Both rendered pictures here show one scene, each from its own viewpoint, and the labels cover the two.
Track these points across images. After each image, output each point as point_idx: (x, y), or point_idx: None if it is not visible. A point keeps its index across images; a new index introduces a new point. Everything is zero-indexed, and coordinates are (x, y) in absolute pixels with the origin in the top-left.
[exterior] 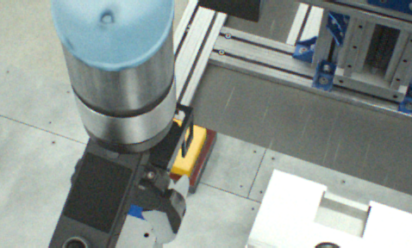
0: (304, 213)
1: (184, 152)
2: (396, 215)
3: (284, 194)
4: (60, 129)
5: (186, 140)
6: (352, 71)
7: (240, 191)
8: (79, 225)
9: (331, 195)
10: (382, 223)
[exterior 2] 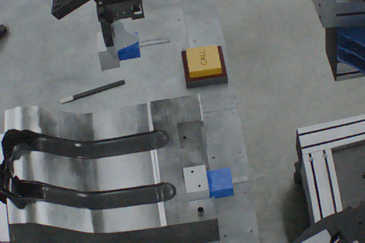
0: (179, 117)
1: (131, 16)
2: (204, 158)
3: (185, 105)
4: (188, 18)
5: (137, 13)
6: None
7: (202, 108)
8: None
9: (203, 129)
10: (194, 154)
